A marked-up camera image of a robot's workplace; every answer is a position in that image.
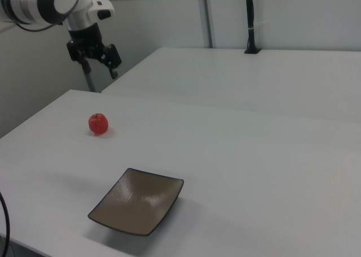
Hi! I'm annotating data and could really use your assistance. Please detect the red apple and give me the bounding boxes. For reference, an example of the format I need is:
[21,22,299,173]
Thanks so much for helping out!
[88,113,109,136]

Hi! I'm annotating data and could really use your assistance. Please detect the thick black cable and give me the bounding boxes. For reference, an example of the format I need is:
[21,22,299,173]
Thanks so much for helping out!
[0,191,11,257]

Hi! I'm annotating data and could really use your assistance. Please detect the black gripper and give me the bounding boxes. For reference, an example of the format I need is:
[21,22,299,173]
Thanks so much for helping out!
[66,23,122,80]

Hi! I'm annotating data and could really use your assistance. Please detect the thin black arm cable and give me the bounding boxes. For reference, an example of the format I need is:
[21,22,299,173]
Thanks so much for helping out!
[16,21,55,32]

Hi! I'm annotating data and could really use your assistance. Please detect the grey metal corner post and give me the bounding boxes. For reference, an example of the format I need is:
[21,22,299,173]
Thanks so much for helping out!
[84,69,97,93]

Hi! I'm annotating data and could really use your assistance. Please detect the black pole stand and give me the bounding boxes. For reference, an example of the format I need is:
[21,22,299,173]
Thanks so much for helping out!
[244,0,262,55]

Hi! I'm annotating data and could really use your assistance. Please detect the brown square ceramic plate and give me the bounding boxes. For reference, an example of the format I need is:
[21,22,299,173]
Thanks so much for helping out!
[87,167,185,237]

